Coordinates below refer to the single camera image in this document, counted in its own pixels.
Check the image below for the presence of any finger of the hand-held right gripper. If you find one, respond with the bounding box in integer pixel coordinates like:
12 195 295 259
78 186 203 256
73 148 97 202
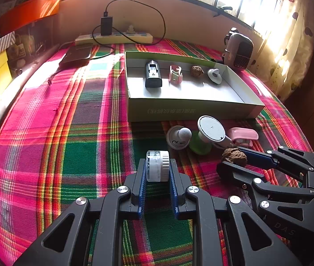
216 161 314 200
237 145 314 178

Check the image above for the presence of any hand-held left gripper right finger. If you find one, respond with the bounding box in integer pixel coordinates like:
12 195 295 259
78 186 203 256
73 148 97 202
169 159 303 266

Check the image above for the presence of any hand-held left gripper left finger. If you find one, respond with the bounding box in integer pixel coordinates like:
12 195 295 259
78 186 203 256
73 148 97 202
13 158 146 266

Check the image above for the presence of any brown walnut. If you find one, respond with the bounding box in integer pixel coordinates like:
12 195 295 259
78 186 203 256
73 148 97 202
190 66 204 78
221 148 248 167

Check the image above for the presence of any pink clip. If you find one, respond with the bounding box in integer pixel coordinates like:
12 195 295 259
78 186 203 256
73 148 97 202
227 127 259 148

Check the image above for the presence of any white round jar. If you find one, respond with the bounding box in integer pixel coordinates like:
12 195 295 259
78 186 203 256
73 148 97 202
145 150 170 183

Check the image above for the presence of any green stand with grey disc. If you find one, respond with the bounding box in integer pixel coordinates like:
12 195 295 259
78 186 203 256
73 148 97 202
189 115 227 156

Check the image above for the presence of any white round knob gadget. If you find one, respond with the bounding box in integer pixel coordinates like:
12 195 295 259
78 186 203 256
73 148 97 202
166 126 192 151

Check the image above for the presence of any green white cardboard box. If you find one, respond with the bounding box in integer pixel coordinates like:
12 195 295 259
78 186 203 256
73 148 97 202
124 51 265 123

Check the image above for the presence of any white oval gadget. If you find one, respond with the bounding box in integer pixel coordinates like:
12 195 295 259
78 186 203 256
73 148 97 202
207 68 223 85

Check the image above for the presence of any pink white holder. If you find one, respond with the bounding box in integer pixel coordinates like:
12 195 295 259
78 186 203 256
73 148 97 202
168 65 184 84

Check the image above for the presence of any black rectangular device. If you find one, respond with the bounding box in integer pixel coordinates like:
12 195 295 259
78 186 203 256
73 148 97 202
145 60 163 88

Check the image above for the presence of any plaid tablecloth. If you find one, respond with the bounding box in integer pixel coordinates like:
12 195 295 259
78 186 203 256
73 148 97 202
0 38 314 266

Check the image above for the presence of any small beige heater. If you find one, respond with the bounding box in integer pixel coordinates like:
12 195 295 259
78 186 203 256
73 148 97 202
223 28 254 71

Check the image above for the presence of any cream dotted curtain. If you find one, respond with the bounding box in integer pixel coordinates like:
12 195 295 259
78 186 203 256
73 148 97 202
253 0 314 100

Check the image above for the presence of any black power bank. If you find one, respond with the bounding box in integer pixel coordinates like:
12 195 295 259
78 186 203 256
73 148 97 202
59 44 92 67

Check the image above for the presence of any cream power strip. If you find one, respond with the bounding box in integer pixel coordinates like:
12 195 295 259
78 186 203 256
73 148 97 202
75 30 154 45

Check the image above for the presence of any black charger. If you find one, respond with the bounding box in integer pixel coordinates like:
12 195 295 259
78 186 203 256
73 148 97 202
101 17 113 36

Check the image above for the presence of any orange box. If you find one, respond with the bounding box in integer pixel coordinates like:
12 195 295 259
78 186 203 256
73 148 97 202
0 0 60 35

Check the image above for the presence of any black window handle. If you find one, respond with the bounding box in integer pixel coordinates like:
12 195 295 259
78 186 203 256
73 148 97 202
214 6 233 17

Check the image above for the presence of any black charger cable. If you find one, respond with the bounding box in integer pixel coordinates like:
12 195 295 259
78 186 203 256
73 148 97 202
90 0 166 60

